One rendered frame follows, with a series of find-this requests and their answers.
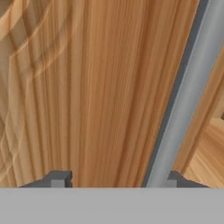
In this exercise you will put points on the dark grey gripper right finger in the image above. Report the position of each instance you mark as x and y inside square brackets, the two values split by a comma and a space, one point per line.
[176, 180]

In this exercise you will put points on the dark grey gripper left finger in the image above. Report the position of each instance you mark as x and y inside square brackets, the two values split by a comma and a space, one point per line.
[58, 178]

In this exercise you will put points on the wooden cabinet door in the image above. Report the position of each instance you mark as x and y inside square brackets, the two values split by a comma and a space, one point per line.
[96, 93]

